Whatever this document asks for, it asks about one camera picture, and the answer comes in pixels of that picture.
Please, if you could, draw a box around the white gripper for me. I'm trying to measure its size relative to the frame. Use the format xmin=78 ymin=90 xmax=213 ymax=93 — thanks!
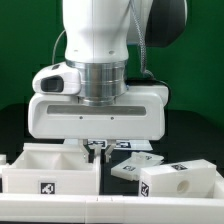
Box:
xmin=28 ymin=85 xmax=168 ymax=163

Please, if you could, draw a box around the white cabinet body box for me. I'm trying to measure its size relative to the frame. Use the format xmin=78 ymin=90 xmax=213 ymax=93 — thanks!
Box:
xmin=2 ymin=143 xmax=101 ymax=195

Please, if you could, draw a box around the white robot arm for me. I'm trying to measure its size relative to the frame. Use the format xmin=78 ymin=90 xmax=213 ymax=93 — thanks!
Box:
xmin=28 ymin=0 xmax=187 ymax=147

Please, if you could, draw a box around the white cabinet top block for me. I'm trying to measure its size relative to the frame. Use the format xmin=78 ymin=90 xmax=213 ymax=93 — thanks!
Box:
xmin=138 ymin=159 xmax=216 ymax=198

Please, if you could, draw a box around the white flat marker plate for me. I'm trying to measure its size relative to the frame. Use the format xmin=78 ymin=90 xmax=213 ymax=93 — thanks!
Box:
xmin=87 ymin=139 xmax=153 ymax=151

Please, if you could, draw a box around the white small door panel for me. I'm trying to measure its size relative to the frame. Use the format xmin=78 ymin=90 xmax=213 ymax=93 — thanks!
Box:
xmin=111 ymin=152 xmax=164 ymax=181

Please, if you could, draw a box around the white block at left edge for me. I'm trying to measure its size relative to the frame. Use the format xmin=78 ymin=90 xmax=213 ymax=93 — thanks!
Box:
xmin=0 ymin=154 xmax=7 ymax=167

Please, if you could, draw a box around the white front rail bar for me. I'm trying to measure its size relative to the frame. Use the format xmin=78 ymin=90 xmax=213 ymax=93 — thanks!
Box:
xmin=0 ymin=171 xmax=224 ymax=224

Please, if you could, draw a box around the grey braided camera cable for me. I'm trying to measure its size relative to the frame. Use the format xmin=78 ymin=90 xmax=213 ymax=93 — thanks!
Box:
xmin=129 ymin=0 xmax=156 ymax=79

